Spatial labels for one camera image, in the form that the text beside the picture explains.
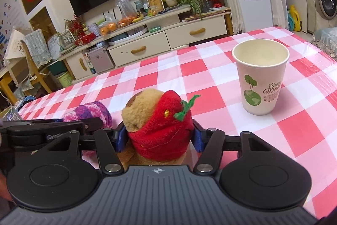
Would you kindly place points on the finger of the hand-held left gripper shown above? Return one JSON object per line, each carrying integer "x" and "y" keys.
{"x": 92, "y": 124}

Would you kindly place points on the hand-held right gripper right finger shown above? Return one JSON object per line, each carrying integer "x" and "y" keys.
{"x": 197, "y": 140}

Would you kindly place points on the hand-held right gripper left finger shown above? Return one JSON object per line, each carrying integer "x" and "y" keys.
{"x": 121, "y": 137}

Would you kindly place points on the magenta knitted pouch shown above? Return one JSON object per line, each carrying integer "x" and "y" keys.
{"x": 89, "y": 111}

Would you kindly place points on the brown bear plush strawberry hat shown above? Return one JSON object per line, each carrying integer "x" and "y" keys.
{"x": 158, "y": 130}

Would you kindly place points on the dark patterned bag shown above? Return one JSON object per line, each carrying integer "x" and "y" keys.
{"x": 15, "y": 110}

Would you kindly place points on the green bin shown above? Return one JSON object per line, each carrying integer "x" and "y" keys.
{"x": 62, "y": 74}

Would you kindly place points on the silver storage box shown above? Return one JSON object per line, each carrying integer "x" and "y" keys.
{"x": 101, "y": 60}

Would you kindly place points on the red white checkered tablecloth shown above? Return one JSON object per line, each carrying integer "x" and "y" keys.
{"x": 210, "y": 74}

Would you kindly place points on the red flat box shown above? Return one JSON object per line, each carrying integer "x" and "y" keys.
{"x": 85, "y": 39}

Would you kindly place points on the white paper cup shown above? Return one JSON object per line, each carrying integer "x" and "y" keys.
{"x": 260, "y": 82}

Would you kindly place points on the wooden chair with cover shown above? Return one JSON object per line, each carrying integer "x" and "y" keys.
{"x": 34, "y": 48}

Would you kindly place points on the cream television cabinet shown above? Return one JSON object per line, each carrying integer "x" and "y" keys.
{"x": 147, "y": 48}

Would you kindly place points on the bag of oranges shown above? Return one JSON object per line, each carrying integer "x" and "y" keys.
{"x": 108, "y": 29}

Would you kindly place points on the red berry branches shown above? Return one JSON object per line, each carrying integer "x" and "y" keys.
{"x": 76, "y": 26}

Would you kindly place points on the small green box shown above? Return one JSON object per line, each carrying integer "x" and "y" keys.
{"x": 154, "y": 29}

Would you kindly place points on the bananas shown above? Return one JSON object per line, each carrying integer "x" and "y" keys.
{"x": 138, "y": 18}

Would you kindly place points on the clear plastic bag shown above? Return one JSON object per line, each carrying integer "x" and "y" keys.
{"x": 126, "y": 7}

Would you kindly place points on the yellow plastic bottle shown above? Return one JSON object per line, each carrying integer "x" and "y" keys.
{"x": 295, "y": 18}

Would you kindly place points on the lace trimmed fabric cover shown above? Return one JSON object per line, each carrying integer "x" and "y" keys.
{"x": 326, "y": 40}

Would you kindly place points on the wall poster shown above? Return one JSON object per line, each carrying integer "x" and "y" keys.
{"x": 5, "y": 30}

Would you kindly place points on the wooden picture frame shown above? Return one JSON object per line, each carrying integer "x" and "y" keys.
{"x": 155, "y": 4}

